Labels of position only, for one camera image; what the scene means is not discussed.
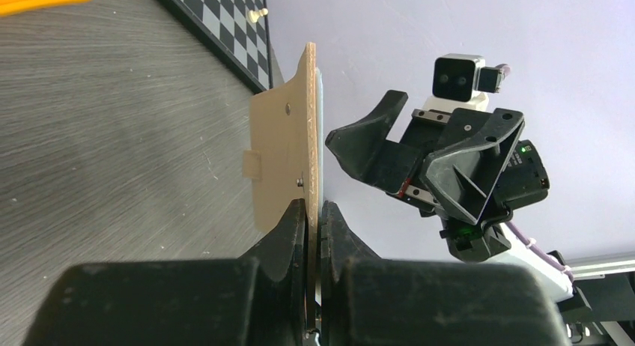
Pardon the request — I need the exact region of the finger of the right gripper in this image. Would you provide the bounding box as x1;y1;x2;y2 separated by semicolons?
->
325;90;420;192
420;108;525;225

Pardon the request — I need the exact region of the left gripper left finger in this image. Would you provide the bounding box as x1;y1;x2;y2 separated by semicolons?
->
24;199;307;345

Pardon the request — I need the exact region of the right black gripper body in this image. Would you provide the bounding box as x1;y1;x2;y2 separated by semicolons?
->
396;108;550;221

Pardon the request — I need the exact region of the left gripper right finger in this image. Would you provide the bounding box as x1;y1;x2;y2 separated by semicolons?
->
320;201;569;345

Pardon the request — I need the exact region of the beige leather card holder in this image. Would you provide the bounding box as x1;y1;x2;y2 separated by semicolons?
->
243;42;322;332

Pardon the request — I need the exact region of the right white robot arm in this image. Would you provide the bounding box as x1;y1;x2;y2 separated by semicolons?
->
325;90;590;316

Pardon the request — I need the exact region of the white chess piece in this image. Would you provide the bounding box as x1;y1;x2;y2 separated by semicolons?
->
246;7;269;24

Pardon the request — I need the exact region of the black white chessboard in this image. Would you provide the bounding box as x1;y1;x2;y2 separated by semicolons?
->
157;0;273;94

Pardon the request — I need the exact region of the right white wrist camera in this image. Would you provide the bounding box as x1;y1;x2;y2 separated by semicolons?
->
424;53;511;113

